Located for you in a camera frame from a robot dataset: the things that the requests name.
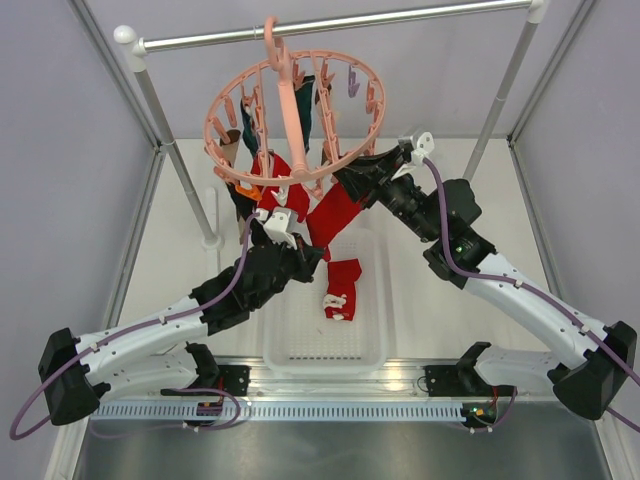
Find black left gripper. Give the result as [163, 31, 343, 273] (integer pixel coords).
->
[251, 232, 325, 309]

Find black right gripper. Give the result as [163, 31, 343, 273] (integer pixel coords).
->
[329, 144, 439, 243]

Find red sock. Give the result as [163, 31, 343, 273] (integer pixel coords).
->
[322, 259, 362, 322]
[249, 153, 310, 223]
[306, 183, 362, 262]

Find cream brown sock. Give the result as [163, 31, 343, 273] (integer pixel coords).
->
[220, 129, 241, 167]

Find pink round clip hanger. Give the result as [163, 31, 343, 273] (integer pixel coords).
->
[203, 16, 386, 200]

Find black sock white stripes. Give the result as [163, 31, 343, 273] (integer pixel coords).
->
[226, 183, 257, 238]

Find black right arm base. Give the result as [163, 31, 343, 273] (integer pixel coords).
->
[424, 342, 514, 398]

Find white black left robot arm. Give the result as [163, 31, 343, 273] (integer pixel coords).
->
[38, 236, 325, 426]

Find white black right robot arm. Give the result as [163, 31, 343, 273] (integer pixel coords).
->
[335, 146, 639, 420]

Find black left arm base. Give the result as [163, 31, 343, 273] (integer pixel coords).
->
[160, 343, 250, 397]

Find teal sock left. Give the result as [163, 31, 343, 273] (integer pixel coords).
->
[240, 99, 259, 158]

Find white metal drying rack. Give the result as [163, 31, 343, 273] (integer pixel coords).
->
[113, 1, 549, 248]

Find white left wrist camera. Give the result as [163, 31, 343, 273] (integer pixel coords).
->
[256, 207, 298, 250]

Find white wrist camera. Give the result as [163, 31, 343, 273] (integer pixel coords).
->
[391, 130, 435, 180]
[256, 207, 298, 250]

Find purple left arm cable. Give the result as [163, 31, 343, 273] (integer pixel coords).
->
[10, 209, 266, 441]

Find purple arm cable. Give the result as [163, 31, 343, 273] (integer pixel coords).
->
[422, 157, 640, 434]
[10, 209, 266, 441]

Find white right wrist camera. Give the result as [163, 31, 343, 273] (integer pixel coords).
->
[391, 130, 435, 180]

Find white slotted cable duct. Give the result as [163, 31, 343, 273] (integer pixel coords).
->
[91, 400, 466, 422]

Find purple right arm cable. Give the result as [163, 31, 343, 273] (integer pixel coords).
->
[422, 157, 640, 434]

